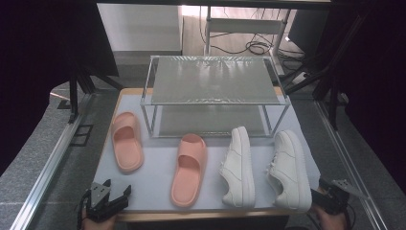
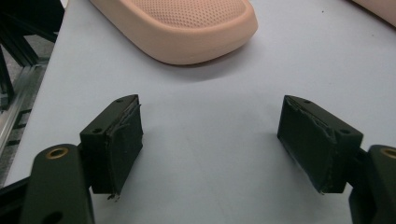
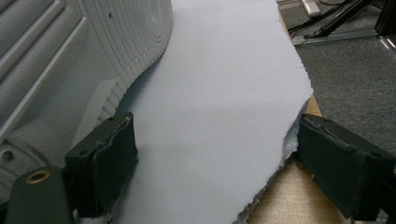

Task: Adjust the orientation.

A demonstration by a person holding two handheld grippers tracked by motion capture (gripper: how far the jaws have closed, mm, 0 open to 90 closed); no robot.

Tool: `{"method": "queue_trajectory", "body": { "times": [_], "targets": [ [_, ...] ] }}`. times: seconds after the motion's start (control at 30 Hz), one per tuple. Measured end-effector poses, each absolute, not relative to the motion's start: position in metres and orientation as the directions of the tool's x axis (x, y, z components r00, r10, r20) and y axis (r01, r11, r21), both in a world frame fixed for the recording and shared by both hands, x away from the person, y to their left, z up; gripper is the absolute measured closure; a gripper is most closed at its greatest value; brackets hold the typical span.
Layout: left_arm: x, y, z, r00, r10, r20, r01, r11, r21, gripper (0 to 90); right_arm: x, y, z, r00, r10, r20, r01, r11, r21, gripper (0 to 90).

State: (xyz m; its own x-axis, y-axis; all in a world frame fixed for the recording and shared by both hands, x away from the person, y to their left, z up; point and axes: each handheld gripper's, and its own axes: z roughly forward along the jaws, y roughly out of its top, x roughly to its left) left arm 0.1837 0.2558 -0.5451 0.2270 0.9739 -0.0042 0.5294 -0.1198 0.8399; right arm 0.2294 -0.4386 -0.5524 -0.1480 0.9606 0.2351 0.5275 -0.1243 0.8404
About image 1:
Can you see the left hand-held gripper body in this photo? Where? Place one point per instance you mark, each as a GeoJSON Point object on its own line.
{"type": "Point", "coordinates": [100, 199]}

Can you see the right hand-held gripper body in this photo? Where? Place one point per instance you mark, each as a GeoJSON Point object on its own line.
{"type": "Point", "coordinates": [336, 201]}

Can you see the white sneaker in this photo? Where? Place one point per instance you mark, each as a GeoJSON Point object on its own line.
{"type": "Point", "coordinates": [292, 172]}
{"type": "Point", "coordinates": [239, 172]}

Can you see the pink rubber slipper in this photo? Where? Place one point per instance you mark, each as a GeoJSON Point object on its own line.
{"type": "Point", "coordinates": [186, 185]}
{"type": "Point", "coordinates": [127, 153]}

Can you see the metal frame shoe rack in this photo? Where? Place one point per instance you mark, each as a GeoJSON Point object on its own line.
{"type": "Point", "coordinates": [214, 80]}

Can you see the person's right hand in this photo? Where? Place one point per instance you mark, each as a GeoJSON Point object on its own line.
{"type": "Point", "coordinates": [332, 222]}

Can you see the person's left hand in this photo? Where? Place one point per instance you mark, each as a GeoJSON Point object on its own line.
{"type": "Point", "coordinates": [97, 226]}

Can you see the white table mat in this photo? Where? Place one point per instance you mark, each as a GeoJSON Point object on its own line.
{"type": "Point", "coordinates": [156, 179]}

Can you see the black metal stand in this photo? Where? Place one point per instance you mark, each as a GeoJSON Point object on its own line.
{"type": "Point", "coordinates": [333, 96]}

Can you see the black tripod stand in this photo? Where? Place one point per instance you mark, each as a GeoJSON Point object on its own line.
{"type": "Point", "coordinates": [74, 96]}

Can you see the black curtain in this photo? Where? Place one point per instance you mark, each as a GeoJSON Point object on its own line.
{"type": "Point", "coordinates": [379, 80]}
{"type": "Point", "coordinates": [38, 64]}

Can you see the white cabinet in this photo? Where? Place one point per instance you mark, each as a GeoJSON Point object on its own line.
{"type": "Point", "coordinates": [140, 27]}

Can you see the aluminium rail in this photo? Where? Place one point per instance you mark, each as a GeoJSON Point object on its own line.
{"type": "Point", "coordinates": [48, 172]}
{"type": "Point", "coordinates": [348, 166]}

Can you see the black floor bracket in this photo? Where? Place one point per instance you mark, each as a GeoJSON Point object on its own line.
{"type": "Point", "coordinates": [81, 135]}

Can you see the white metal desk frame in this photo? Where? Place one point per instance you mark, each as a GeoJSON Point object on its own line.
{"type": "Point", "coordinates": [244, 25]}

